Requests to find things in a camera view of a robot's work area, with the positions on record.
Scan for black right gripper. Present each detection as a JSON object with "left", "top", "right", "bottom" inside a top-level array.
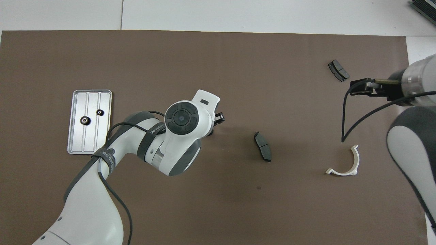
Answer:
[{"left": 349, "top": 78, "right": 406, "bottom": 102}]

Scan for silver metal tray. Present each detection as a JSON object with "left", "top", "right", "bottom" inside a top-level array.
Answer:
[{"left": 67, "top": 89, "right": 112, "bottom": 155}]

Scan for dark grey brake pad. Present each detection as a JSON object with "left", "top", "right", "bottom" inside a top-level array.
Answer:
[
  {"left": 254, "top": 131, "right": 272, "bottom": 163},
  {"left": 328, "top": 60, "right": 350, "bottom": 83}
]

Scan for brown table mat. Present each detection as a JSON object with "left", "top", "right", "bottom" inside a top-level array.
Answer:
[{"left": 0, "top": 30, "right": 429, "bottom": 245}]

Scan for dark ribbed metal device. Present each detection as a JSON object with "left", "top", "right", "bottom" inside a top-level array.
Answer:
[{"left": 410, "top": 0, "right": 436, "bottom": 25}]

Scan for white curved plastic bracket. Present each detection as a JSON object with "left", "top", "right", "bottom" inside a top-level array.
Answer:
[{"left": 325, "top": 145, "right": 360, "bottom": 176}]

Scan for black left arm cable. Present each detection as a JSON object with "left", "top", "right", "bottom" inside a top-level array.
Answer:
[{"left": 97, "top": 110, "right": 167, "bottom": 245}]

